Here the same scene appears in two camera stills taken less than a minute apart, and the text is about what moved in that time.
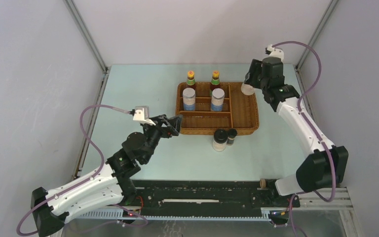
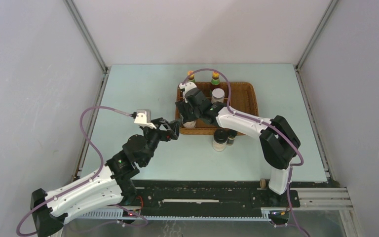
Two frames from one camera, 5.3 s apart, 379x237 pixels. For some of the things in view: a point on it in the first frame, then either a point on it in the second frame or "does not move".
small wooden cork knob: [263, 183] does not move
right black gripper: [255, 68] to [182, 107]
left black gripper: [172, 124] does not move
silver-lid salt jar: [217, 99] does not move
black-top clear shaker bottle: [247, 89] to [190, 124]
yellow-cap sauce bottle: [190, 81] does not move
